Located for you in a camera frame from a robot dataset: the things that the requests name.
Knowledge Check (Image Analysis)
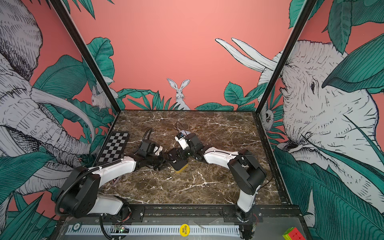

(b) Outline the yellow alarm clock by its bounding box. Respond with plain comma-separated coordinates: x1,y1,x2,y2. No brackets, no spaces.
166,148,189,173

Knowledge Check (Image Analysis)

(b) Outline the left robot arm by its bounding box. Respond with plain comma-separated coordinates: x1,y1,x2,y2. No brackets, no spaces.
55,153,168,222

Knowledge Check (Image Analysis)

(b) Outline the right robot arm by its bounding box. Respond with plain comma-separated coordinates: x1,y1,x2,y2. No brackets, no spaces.
176,133,267,214

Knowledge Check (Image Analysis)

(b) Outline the checkerboard calibration card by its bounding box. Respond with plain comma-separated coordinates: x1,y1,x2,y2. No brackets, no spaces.
95,132,130,166

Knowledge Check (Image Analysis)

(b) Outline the yellow big blind chip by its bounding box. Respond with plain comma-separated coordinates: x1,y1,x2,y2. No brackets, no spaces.
180,224,191,237

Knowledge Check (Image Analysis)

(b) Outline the small circuit board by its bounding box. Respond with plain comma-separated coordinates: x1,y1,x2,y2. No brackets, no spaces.
113,226,130,234

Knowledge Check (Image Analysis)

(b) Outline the colourful puzzle cube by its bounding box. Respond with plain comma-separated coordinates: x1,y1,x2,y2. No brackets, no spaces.
283,227,306,240

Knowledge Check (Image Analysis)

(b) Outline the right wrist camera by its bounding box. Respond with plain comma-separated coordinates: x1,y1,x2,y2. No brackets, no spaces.
175,130,196,150

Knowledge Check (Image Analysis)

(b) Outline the white slotted cable duct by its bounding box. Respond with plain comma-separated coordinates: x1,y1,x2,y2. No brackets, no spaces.
65,224,241,237

